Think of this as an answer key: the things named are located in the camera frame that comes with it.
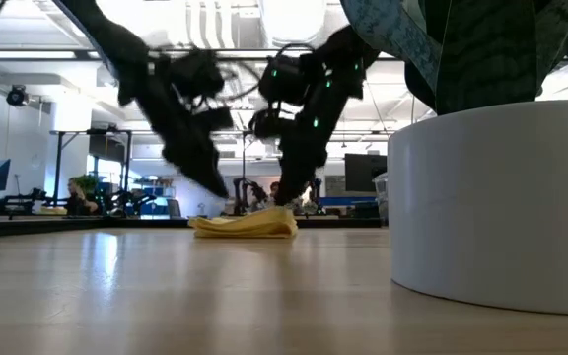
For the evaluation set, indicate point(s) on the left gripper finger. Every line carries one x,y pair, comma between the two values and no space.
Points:
200,175
216,170

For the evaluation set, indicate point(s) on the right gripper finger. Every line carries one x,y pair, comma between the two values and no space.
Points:
300,180
282,182

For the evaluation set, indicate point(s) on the yellow microfiber towel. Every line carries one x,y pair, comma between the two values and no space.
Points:
249,227

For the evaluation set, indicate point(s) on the snake plant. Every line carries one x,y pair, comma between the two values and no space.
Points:
486,197

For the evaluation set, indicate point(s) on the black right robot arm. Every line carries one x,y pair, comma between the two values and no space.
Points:
343,54

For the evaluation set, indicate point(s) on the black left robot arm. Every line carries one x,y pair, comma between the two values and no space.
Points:
111,44

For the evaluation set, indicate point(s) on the black background robot arm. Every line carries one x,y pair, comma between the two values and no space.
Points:
244,192

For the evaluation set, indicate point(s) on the person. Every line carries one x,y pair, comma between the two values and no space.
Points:
79,199
274,190

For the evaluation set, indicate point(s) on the black background monitor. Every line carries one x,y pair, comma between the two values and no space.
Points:
363,172

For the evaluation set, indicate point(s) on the clear plastic bin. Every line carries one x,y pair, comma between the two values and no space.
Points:
381,197

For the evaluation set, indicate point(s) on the small green background plant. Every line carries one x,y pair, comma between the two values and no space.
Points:
87,181

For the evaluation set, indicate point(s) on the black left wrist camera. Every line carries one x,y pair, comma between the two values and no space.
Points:
217,118

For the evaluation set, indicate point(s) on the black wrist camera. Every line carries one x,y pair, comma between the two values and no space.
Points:
217,118
266,123

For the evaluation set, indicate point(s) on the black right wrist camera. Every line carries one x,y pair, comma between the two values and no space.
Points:
266,123

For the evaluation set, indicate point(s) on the black background workstation frame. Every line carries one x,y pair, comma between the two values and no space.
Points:
57,167

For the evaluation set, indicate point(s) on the black aluminium table frame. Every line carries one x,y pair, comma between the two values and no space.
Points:
67,226

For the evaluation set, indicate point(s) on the black ceiling camera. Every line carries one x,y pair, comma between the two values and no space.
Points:
17,96

